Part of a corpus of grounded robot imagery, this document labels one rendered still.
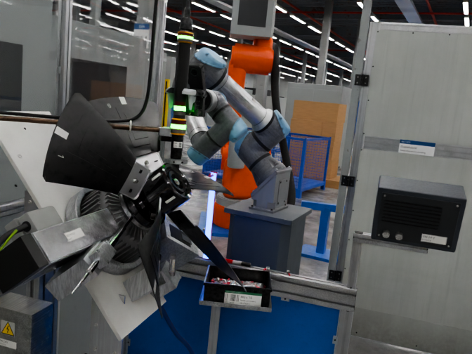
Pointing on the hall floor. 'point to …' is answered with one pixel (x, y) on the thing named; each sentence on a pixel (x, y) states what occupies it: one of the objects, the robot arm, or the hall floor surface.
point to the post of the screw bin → (213, 330)
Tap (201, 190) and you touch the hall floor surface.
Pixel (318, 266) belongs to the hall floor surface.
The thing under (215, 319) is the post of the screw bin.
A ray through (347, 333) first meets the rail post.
